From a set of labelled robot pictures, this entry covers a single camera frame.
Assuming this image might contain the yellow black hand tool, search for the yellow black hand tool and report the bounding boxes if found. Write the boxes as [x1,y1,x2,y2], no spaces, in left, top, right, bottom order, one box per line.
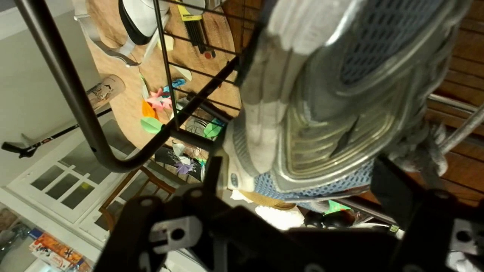
[175,1,216,59]

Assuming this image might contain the green origami figure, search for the green origami figure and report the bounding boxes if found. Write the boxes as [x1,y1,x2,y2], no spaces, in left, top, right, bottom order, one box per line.
[139,116,164,134]
[201,118,225,142]
[322,199,353,218]

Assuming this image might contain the colourful printed box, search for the colourful printed box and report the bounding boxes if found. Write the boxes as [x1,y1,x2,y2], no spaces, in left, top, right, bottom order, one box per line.
[27,231,87,270]

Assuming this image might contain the brown wooden chair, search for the brown wooden chair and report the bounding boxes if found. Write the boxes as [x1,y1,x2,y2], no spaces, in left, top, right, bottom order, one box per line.
[96,168,178,228]

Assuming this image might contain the blue origami figure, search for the blue origami figure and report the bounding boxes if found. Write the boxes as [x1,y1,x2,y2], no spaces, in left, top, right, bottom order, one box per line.
[167,75,187,89]

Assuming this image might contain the black metal shoe rack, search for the black metal shoe rack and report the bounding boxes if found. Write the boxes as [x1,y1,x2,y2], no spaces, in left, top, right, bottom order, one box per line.
[13,0,484,175]

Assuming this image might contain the white glass-door cabinet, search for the white glass-door cabinet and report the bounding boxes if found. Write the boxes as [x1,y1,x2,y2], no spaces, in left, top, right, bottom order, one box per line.
[0,134,167,254]

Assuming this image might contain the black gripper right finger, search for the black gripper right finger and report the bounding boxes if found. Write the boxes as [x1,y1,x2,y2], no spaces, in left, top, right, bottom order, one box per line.
[370,157,484,272]

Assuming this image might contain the black tripod pole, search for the black tripod pole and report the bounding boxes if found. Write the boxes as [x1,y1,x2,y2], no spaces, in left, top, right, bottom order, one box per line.
[0,110,114,159]

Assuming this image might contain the large tan curved wooden board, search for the large tan curved wooden board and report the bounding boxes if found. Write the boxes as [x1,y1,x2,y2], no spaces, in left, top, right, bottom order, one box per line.
[81,0,243,150]

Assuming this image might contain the grey blue mesh sneaker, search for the grey blue mesh sneaker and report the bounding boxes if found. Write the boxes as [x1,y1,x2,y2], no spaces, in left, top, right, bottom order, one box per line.
[220,0,474,205]

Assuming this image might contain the pink origami figure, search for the pink origami figure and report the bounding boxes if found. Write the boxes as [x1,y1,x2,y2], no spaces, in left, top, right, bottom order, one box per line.
[146,89,173,113]

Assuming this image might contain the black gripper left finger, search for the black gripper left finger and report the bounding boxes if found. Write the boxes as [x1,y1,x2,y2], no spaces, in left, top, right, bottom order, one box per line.
[93,154,232,272]

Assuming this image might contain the white rounded plastic object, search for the white rounded plastic object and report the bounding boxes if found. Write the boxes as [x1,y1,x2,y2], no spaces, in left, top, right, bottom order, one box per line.
[119,0,169,38]

